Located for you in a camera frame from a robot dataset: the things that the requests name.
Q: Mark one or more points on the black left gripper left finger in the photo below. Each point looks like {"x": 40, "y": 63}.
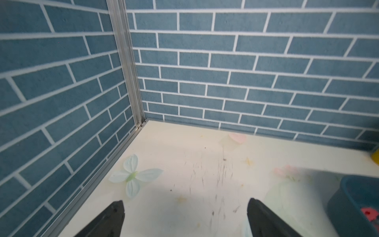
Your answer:
{"x": 107, "y": 224}

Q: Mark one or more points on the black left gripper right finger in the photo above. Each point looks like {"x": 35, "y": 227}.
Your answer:
{"x": 265, "y": 223}

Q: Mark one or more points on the dark teal storage box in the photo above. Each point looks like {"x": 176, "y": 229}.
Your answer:
{"x": 344, "y": 207}

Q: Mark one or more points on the red clothespin in box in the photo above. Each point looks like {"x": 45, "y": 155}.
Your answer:
{"x": 370, "y": 213}

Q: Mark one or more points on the yellow pen cup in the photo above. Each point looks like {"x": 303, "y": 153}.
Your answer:
{"x": 375, "y": 157}

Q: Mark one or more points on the aluminium corner post left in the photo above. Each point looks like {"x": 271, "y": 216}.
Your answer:
{"x": 122, "y": 34}

